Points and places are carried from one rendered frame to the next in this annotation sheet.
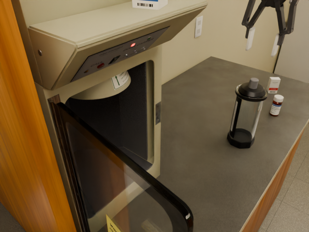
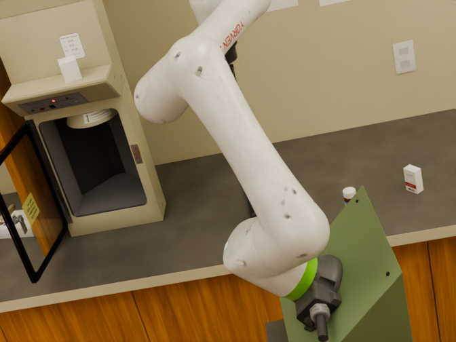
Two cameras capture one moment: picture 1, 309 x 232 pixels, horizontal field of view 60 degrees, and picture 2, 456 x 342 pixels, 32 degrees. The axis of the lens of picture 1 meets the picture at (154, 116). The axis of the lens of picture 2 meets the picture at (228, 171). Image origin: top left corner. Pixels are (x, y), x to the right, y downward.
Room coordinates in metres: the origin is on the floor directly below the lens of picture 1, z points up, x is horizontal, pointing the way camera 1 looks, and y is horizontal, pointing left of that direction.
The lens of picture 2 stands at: (-0.31, -2.09, 2.29)
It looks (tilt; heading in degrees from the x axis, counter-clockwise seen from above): 29 degrees down; 59
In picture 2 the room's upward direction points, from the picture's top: 15 degrees counter-clockwise
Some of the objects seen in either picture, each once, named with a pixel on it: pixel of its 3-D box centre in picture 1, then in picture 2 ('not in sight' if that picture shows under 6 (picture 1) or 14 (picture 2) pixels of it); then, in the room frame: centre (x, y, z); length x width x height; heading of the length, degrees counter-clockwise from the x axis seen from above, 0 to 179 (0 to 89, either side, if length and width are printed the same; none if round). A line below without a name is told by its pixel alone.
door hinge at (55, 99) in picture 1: (74, 177); (49, 174); (0.40, 0.17, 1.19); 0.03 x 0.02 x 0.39; 140
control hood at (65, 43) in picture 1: (133, 39); (62, 96); (0.48, 0.04, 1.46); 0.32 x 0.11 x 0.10; 140
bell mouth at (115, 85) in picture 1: (93, 71); (90, 107); (0.59, 0.15, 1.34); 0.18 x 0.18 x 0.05
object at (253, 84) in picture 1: (252, 87); not in sight; (0.82, -0.34, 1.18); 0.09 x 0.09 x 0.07
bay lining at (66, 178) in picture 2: (89, 122); (100, 146); (0.59, 0.18, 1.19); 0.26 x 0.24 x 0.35; 140
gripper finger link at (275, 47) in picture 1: (276, 44); not in sight; (0.79, -0.37, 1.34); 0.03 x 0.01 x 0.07; 140
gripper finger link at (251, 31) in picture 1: (250, 38); not in sight; (0.84, -0.31, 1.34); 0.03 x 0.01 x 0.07; 140
